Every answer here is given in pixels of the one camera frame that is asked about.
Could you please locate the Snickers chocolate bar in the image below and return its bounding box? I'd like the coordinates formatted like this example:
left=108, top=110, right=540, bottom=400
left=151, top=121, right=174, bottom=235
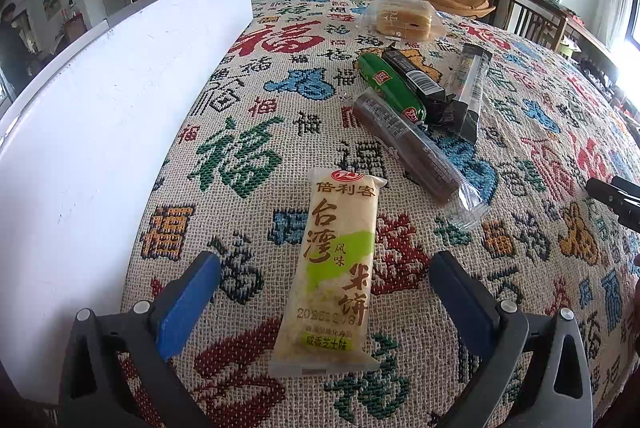
left=382, top=48, right=448, bottom=105

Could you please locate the yellow rice cracker packet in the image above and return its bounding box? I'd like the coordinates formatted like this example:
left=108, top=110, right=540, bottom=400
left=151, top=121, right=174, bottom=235
left=269, top=168, right=387, bottom=378

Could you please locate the white cardboard box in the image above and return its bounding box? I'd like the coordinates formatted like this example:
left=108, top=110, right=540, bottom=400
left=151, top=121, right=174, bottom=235
left=1, top=0, right=253, bottom=403

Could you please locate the green snack packet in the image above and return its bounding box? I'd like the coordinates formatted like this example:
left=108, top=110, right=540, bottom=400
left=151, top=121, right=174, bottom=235
left=357, top=53, right=425, bottom=123

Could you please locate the clear brown biscuit stick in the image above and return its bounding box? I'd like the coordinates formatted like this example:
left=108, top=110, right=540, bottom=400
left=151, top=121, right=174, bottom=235
left=352, top=88, right=488, bottom=229

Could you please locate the long clear black-end snack pack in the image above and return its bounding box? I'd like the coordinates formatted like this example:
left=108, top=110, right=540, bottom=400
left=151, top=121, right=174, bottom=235
left=440, top=43, right=492, bottom=145

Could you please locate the bread loaf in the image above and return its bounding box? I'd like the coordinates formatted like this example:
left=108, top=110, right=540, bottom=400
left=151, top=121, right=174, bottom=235
left=359, top=0, right=447, bottom=42

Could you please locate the dark wooden dining chair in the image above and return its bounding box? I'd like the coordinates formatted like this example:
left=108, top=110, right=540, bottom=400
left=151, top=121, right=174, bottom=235
left=504, top=0, right=568, bottom=52

